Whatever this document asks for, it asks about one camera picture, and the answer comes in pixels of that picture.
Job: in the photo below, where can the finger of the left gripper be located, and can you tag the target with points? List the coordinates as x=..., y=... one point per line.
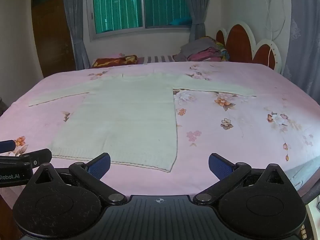
x=37, y=158
x=7, y=146

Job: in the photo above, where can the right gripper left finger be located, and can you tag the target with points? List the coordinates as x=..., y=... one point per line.
x=89, y=176

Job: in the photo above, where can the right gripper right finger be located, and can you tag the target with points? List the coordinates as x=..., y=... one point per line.
x=229, y=174

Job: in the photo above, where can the white knit sweater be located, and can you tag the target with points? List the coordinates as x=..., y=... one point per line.
x=130, y=117

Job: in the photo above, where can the stack of folded clothes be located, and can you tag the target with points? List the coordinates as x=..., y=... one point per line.
x=203, y=49

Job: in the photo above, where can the pink floral bedsheet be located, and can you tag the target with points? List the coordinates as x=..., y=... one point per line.
x=278, y=124

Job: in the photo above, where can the brown wooden door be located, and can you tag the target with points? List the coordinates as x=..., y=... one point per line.
x=52, y=37

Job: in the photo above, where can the red yellow pillow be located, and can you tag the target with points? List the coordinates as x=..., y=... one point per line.
x=113, y=62

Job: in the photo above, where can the lavender patterned curtain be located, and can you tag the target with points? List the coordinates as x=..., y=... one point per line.
x=302, y=62

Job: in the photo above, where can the striped pillow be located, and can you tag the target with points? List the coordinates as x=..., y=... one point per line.
x=156, y=59

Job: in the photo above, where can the red white headboard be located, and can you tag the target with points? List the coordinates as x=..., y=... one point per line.
x=241, y=46

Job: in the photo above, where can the window with green shutters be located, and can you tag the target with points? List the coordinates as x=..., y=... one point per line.
x=114, y=17

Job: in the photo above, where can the left grey curtain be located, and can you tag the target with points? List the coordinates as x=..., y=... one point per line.
x=75, y=22

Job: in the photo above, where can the grey curtain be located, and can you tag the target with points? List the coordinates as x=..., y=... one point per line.
x=75, y=22
x=198, y=12

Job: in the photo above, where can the right grey curtain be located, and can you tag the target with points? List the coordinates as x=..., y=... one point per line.
x=198, y=12

